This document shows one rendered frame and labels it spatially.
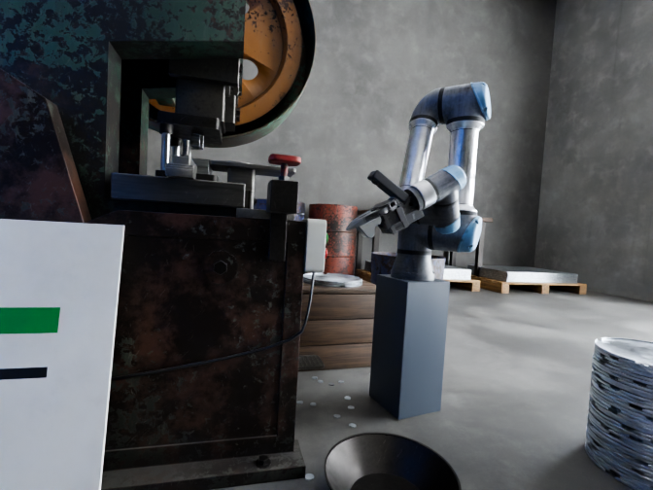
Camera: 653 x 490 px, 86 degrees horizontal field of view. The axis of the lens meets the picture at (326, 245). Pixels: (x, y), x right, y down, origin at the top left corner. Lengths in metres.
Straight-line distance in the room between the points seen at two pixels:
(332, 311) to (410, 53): 4.43
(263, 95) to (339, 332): 1.02
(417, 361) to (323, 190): 3.56
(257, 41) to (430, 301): 1.21
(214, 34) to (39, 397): 0.88
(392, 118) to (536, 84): 2.42
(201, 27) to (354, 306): 1.12
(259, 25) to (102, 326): 1.27
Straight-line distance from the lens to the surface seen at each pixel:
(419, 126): 1.25
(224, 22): 1.05
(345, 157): 4.72
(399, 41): 5.47
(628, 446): 1.28
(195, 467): 1.02
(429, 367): 1.30
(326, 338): 1.55
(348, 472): 1.02
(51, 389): 0.92
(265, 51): 1.65
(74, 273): 0.90
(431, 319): 1.25
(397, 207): 0.95
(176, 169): 0.89
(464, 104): 1.25
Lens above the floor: 0.61
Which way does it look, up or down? 3 degrees down
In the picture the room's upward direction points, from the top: 3 degrees clockwise
